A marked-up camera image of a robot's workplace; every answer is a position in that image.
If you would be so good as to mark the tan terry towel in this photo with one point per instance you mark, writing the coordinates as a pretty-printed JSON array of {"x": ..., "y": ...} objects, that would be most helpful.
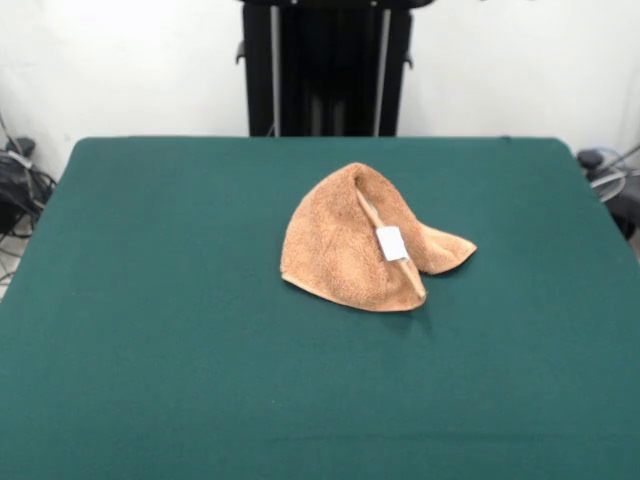
[{"x": 330, "y": 240}]

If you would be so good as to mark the dark green table cloth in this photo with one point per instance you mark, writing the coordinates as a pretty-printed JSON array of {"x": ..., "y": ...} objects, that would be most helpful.
[{"x": 150, "y": 350}]

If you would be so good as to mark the grey stand base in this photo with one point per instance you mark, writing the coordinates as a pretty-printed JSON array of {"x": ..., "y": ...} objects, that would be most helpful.
[
  {"x": 22, "y": 146},
  {"x": 607, "y": 187}
]

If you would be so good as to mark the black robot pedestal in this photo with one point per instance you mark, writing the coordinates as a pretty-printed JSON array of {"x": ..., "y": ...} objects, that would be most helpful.
[{"x": 260, "y": 75}]

